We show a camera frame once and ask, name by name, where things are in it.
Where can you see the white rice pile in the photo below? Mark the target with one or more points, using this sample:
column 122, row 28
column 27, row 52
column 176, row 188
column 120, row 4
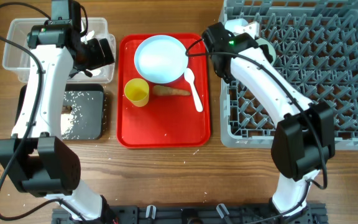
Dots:
column 66, row 123

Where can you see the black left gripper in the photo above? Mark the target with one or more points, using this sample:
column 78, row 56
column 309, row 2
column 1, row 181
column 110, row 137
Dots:
column 98, row 59

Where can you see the green bowl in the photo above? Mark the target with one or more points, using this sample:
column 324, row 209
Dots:
column 268, row 50

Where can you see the red serving tray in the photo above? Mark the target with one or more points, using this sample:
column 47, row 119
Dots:
column 165, row 121

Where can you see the black plastic tray bin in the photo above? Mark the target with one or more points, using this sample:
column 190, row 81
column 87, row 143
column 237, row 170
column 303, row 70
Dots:
column 82, row 112

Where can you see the light blue bowl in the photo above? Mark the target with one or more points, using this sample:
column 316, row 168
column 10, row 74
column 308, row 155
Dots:
column 235, row 26

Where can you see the grey dishwasher rack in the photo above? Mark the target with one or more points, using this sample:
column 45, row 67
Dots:
column 316, row 45

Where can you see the brown food scrap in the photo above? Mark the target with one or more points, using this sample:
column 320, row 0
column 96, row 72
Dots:
column 66, row 109

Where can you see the white plastic spoon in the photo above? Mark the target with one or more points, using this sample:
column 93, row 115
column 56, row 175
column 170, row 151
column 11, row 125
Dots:
column 190, row 78

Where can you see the black mounting rail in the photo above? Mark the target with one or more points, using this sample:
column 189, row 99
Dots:
column 313, row 213

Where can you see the yellow plastic cup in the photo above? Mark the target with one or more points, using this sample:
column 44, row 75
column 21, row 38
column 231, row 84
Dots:
column 137, row 91

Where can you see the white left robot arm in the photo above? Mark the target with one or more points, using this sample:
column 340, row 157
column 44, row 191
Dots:
column 35, row 158

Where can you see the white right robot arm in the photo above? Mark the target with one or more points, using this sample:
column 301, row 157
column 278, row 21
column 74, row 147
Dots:
column 304, row 131

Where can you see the light blue plate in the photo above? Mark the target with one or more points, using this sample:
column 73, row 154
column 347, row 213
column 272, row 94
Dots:
column 161, row 59

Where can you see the carrot piece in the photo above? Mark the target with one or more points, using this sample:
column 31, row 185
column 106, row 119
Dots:
column 160, row 90

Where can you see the white napkin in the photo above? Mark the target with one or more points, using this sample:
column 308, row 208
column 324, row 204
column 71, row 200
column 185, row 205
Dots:
column 93, row 71

